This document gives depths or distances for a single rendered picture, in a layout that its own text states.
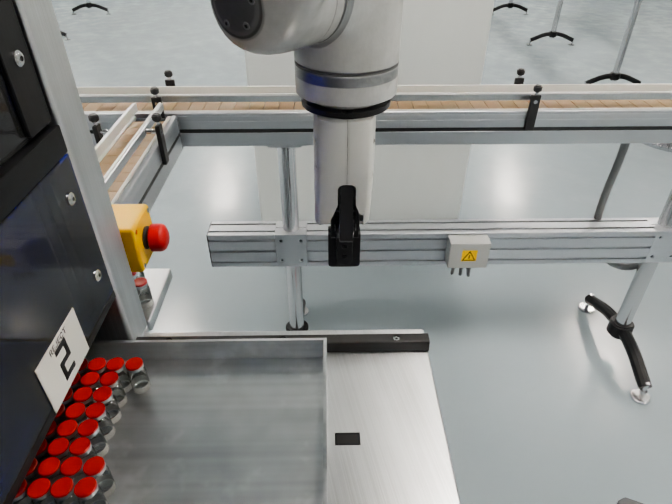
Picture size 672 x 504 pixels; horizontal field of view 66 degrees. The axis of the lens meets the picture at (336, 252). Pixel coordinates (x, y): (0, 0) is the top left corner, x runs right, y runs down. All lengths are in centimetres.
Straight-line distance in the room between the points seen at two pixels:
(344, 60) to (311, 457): 42
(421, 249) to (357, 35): 125
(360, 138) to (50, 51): 32
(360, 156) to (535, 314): 184
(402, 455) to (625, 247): 133
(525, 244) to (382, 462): 115
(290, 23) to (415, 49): 162
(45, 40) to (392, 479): 56
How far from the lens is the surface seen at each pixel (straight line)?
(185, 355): 73
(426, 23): 193
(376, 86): 41
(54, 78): 59
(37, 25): 58
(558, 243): 171
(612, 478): 182
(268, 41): 34
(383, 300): 214
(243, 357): 72
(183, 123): 139
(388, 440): 64
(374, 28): 40
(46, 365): 56
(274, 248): 157
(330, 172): 42
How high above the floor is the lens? 141
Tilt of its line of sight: 36 degrees down
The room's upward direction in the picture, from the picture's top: straight up
